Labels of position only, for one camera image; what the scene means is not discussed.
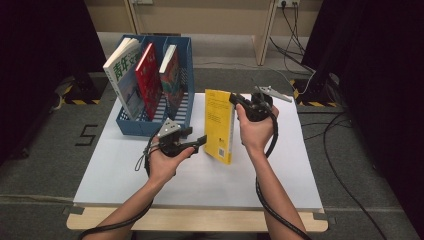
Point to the black curtain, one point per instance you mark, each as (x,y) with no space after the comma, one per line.
(383,66)
(33,66)

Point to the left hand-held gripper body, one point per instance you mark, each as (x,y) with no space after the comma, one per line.
(171,146)

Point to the black stand base striped tape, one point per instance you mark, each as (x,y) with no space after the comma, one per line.
(83,90)
(313,91)

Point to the person's left hand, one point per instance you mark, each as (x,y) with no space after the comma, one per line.
(163,168)

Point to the white wall socket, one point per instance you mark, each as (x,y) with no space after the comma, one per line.
(288,2)
(143,1)

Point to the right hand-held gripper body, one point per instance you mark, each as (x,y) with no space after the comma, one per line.
(258,110)

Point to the white thick magazine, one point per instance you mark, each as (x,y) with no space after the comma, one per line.
(121,73)

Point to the yellow paperback book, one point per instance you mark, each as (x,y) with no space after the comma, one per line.
(218,126)

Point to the person's right hand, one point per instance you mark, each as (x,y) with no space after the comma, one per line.
(258,136)

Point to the beige wooden desk leg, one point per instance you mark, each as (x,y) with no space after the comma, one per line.
(265,33)
(133,16)

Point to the blue plastic file rack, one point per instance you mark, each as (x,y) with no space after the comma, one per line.
(133,128)

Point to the red hardcover book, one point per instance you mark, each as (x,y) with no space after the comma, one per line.
(148,80)

